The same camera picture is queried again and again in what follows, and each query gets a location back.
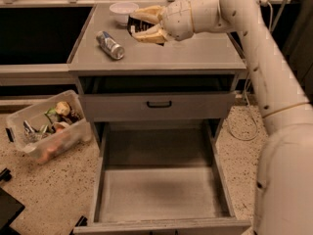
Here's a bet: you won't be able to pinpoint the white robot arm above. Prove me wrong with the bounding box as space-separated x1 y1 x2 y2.
131 0 313 235

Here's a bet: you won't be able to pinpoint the dark grey side cabinet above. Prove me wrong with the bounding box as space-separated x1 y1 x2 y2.
283 0 313 100

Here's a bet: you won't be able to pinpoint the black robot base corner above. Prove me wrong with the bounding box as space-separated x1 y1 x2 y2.
0 187 25 235

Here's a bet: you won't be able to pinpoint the grey drawer cabinet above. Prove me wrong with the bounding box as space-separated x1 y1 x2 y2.
69 3 246 135

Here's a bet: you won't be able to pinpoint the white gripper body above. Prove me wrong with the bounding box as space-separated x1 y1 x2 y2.
161 0 194 41

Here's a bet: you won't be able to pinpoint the snack items in bin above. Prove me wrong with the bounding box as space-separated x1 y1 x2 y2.
22 101 82 143

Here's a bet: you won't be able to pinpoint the white bowl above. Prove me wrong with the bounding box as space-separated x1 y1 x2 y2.
110 2 139 25

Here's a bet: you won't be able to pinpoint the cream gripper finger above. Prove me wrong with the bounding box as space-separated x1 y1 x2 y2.
131 24 168 44
130 5 164 24

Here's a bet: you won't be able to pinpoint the black drawer handle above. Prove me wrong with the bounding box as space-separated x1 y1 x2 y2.
146 101 172 109

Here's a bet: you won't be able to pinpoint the white cable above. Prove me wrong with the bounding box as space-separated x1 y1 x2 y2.
226 2 274 142

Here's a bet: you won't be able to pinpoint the closed grey top drawer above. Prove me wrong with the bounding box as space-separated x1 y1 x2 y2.
79 92 235 122

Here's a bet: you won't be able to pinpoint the clear plastic storage bin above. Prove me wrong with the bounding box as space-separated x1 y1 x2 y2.
6 90 92 164

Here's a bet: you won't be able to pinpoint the black rxbar chocolate bar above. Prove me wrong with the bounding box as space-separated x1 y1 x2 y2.
127 17 154 35

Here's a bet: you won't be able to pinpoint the silver drink can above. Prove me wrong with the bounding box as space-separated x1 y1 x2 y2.
96 31 125 60

